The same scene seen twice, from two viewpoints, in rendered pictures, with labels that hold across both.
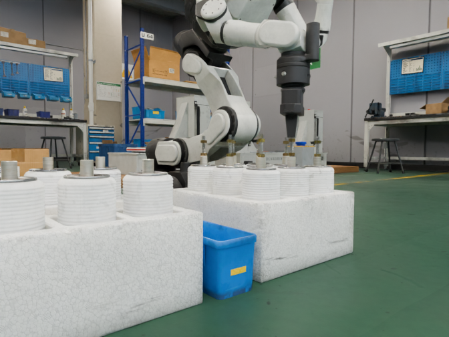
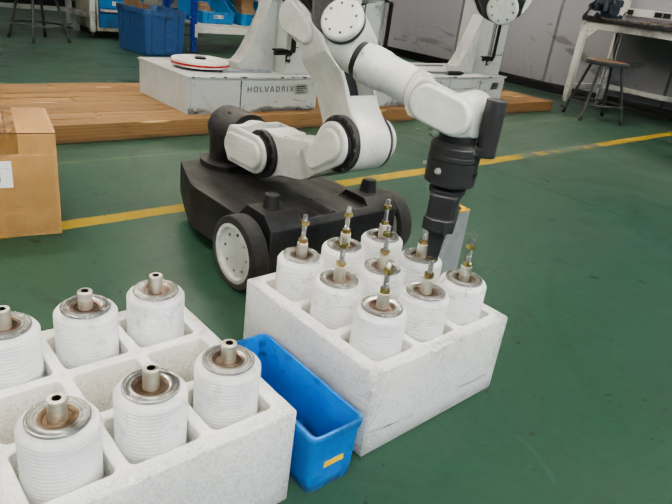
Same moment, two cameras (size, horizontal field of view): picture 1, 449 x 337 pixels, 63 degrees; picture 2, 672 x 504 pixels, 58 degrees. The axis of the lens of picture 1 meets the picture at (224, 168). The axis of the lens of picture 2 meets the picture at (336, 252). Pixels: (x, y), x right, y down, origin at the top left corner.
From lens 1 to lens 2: 0.47 m
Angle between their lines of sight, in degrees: 21
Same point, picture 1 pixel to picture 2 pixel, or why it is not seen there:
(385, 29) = not seen: outside the picture
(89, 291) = not seen: outside the picture
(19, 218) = (77, 473)
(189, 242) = (276, 446)
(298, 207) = (424, 362)
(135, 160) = (185, 88)
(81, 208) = (146, 438)
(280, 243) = (393, 409)
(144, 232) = (223, 454)
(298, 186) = (429, 325)
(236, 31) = (376, 74)
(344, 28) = not seen: outside the picture
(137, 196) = (215, 400)
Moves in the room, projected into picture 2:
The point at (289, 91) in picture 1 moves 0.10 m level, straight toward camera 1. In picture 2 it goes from (441, 199) to (440, 219)
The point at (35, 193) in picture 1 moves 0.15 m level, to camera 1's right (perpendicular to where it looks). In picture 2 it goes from (93, 439) to (218, 451)
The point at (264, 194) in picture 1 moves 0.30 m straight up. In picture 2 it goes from (381, 348) to (411, 185)
